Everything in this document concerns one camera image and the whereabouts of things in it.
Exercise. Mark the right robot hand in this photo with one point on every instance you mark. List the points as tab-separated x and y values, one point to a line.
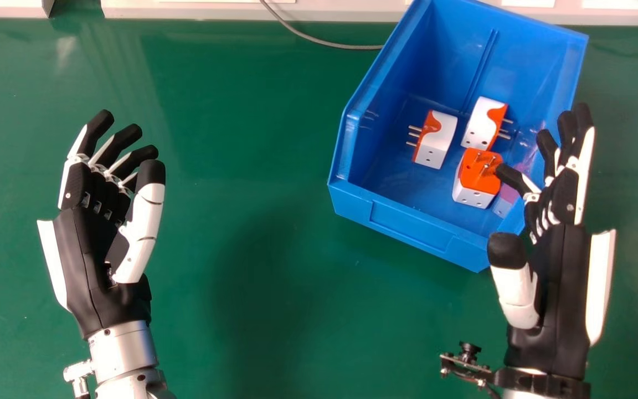
565	288

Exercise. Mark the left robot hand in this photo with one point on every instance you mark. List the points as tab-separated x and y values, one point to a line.
83	249

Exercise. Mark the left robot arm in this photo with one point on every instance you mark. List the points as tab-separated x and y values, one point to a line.
122	363

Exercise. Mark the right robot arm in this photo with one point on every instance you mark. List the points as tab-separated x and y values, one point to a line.
513	379

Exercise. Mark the white-and-orange plug adapter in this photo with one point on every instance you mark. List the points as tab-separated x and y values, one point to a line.
434	138
485	123
478	177

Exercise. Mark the blue plastic bin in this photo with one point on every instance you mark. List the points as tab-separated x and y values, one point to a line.
452	138

